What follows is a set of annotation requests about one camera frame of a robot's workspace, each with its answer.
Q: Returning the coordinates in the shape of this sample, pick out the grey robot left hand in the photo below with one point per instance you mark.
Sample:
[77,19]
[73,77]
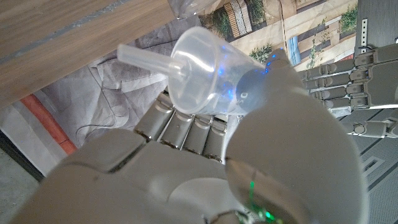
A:
[379,77]

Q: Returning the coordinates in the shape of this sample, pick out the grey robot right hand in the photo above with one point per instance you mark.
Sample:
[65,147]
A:
[186,180]

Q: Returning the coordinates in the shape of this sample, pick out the large clear plastic syringe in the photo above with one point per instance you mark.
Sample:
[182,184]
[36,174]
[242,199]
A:
[205,74]

